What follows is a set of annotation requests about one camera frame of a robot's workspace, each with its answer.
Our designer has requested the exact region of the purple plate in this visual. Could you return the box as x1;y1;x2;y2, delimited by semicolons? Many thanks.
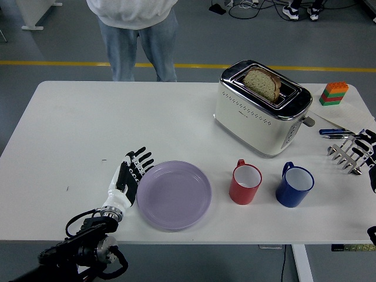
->
136;160;213;232

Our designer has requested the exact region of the toy brick stack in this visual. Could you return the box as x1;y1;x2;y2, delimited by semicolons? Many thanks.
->
318;81;350;106

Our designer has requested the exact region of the black floor cable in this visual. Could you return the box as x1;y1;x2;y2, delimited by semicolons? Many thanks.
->
228;0;294;21

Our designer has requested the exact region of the cream and chrome toaster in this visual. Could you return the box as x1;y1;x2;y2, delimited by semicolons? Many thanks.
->
213;59;315;159

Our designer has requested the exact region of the red mug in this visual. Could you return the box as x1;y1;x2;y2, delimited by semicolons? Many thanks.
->
229;159;263;206

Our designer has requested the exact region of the person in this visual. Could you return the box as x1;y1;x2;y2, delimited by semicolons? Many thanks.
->
281;0;324;22
86;0;179;82

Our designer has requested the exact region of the metal toast rack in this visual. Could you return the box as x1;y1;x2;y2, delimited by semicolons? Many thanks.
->
326;135;371;176

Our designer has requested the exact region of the white table leg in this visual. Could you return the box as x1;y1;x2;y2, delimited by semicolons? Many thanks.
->
291;243;314;282

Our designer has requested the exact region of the white furniture base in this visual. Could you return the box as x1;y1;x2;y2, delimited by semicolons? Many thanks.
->
16;0;63;31

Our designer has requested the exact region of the table control panel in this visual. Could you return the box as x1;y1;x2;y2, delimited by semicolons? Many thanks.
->
331;244;376;253

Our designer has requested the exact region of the bread slice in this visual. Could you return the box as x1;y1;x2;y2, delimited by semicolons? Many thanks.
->
243;66;282;103

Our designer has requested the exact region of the black hanging cable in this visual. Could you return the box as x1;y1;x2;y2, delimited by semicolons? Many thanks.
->
280;245;287;282

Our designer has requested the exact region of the white paper sheet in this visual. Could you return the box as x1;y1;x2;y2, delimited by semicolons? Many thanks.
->
310;99;376;136

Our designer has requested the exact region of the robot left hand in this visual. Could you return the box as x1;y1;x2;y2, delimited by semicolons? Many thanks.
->
102;146;156;211

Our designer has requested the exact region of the blue mug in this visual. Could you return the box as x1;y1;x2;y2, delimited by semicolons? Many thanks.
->
275;161;315;208

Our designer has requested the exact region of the blue pen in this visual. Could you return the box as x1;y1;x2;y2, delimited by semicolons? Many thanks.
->
318;128;350;135

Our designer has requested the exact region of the white power strip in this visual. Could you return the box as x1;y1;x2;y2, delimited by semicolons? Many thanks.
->
224;0;259;7

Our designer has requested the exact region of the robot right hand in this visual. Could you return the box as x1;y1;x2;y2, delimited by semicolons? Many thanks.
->
351;127;376;194

